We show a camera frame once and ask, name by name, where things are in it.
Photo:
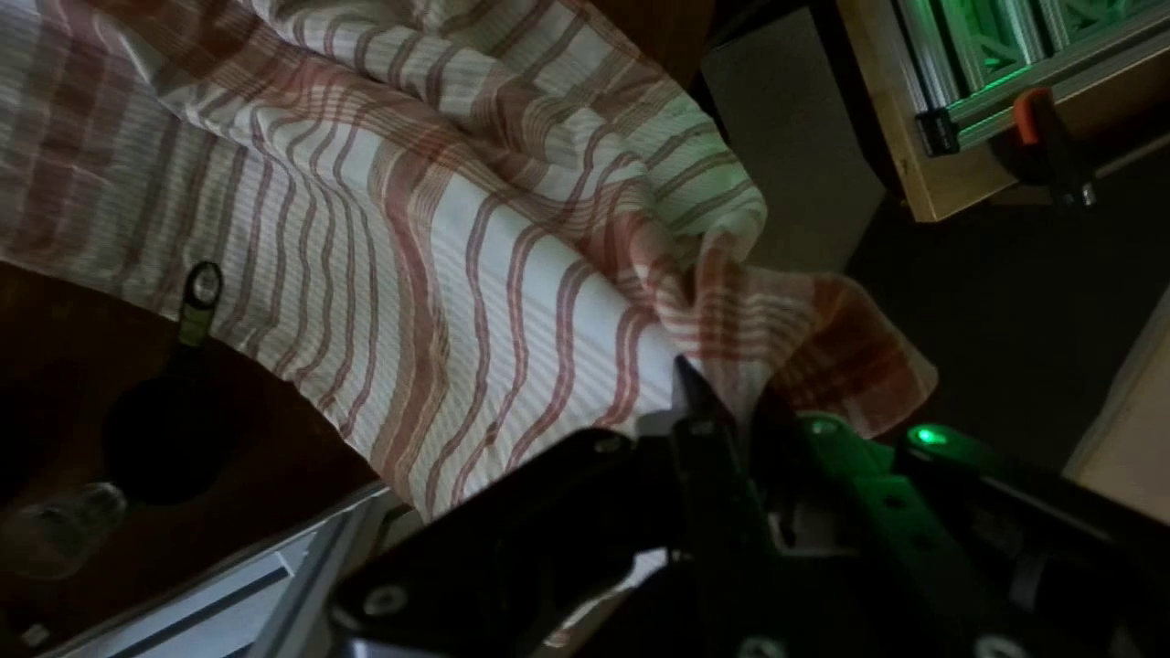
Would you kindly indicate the aluminium profile frame stand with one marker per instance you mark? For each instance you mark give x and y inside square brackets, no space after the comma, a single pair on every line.
[243,599]

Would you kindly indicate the red striped white towel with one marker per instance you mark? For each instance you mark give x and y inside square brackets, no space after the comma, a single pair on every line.
[425,231]

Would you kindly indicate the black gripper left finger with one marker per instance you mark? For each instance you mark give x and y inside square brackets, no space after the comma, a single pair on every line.
[573,549]

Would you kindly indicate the green lit aluminium frame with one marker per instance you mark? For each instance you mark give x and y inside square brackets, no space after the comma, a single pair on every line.
[1010,49]

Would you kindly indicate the orange black clamp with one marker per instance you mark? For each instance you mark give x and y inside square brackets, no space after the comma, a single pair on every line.
[1043,142]

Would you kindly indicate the small black pan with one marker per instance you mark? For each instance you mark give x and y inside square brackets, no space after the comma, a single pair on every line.
[171,444]

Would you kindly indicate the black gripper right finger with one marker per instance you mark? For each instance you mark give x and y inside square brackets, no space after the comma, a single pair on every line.
[951,536]

